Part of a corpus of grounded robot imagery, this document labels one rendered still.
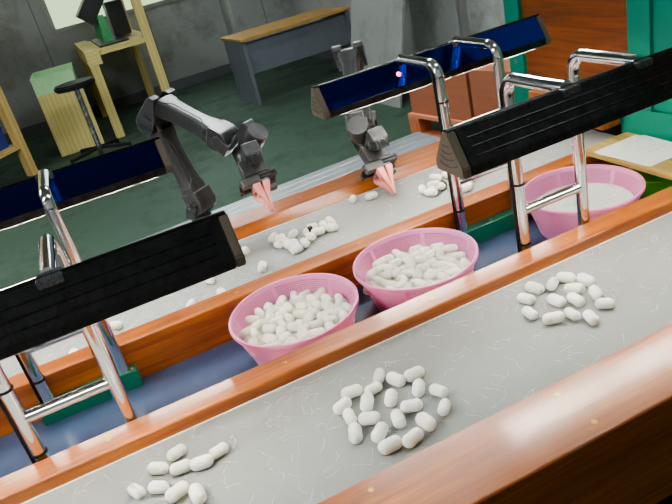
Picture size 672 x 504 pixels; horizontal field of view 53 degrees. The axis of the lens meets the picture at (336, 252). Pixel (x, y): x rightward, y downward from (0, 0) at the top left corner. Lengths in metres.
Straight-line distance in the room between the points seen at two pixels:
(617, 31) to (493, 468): 1.27
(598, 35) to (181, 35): 7.28
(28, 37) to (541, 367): 7.90
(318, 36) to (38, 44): 3.31
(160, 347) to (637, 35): 1.32
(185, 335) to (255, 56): 5.45
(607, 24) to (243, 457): 1.39
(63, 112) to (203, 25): 2.61
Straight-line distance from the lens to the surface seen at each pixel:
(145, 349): 1.46
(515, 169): 1.33
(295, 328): 1.33
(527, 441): 0.96
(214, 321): 1.46
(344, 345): 1.20
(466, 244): 1.47
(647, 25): 1.81
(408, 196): 1.80
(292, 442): 1.07
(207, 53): 8.93
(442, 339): 1.20
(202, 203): 1.98
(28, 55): 8.60
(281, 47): 6.84
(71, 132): 7.03
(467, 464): 0.94
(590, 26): 1.96
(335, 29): 7.07
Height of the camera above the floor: 1.43
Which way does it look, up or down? 26 degrees down
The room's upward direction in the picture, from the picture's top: 14 degrees counter-clockwise
